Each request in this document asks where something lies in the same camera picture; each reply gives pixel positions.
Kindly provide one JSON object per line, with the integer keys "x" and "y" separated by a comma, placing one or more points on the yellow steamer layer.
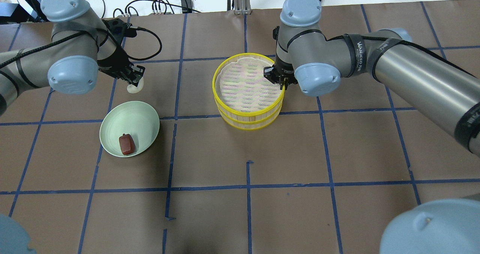
{"x": 249, "y": 121}
{"x": 239, "y": 85}

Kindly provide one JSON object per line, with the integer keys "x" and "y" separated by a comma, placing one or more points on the black power adapter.
{"x": 187, "y": 6}

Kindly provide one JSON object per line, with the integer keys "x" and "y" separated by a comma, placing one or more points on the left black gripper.
{"x": 113, "y": 61}

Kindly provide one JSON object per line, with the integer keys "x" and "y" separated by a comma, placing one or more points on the brown steamed bun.
{"x": 126, "y": 144}

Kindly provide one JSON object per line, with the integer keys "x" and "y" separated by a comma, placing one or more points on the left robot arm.
{"x": 81, "y": 45}

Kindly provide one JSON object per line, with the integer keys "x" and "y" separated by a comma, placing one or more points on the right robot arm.
{"x": 440, "y": 90}

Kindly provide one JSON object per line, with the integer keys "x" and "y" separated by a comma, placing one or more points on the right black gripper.
{"x": 276, "y": 75}

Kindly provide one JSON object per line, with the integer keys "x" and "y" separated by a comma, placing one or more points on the light green plate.
{"x": 139, "y": 119}

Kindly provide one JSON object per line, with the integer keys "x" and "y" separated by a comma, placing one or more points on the white steamed bun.
{"x": 133, "y": 89}

